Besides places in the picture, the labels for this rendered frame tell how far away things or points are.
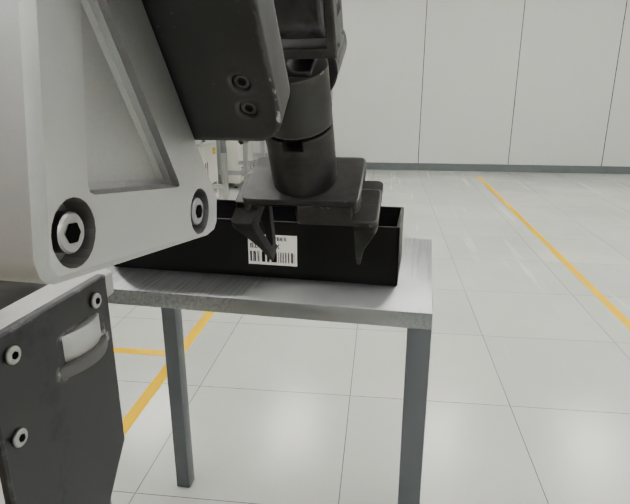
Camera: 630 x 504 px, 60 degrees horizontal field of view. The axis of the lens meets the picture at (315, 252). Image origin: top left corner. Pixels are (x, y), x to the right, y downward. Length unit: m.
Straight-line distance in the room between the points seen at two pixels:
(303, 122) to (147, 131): 0.27
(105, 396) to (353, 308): 0.60
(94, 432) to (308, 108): 0.26
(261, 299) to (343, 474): 0.98
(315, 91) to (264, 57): 0.26
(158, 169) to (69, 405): 0.20
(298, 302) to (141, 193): 0.79
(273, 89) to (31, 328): 0.19
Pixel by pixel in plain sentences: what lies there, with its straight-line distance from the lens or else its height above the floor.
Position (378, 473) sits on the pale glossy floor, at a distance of 1.84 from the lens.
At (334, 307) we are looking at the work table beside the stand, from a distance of 0.92.
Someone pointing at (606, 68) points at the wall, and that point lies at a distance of 8.15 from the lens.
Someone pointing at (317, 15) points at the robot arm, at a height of 1.20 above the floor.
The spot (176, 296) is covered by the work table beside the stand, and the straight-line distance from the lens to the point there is 1.00.
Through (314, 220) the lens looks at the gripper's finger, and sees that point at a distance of 0.47.
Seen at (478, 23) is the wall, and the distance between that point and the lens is 7.78.
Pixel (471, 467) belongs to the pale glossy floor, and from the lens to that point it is 1.91.
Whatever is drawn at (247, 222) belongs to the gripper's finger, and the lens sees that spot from 0.49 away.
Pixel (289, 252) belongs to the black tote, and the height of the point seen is 0.85.
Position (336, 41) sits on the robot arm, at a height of 1.19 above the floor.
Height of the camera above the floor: 1.16
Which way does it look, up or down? 17 degrees down
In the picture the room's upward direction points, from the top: straight up
